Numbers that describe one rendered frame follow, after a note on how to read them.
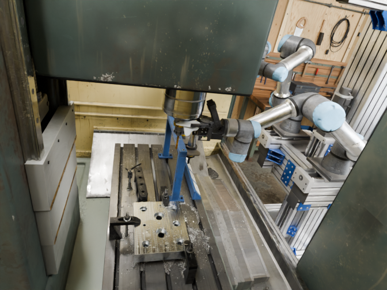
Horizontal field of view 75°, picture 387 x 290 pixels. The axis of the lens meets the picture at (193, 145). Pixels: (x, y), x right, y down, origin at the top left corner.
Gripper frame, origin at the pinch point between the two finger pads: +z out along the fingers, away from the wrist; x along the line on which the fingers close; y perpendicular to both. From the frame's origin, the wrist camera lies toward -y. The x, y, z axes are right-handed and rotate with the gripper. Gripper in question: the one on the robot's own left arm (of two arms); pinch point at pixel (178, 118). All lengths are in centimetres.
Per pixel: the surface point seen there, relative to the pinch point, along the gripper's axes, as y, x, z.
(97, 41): -26.1, -12.5, 28.2
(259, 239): 78, 4, -65
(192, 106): -8.5, -7.8, -2.6
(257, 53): -29.6, -12.5, -18.5
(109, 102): 37, 101, 31
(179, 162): 30.4, 14.8, -8.3
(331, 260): 42, -37, -66
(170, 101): -8.7, -5.5, 4.9
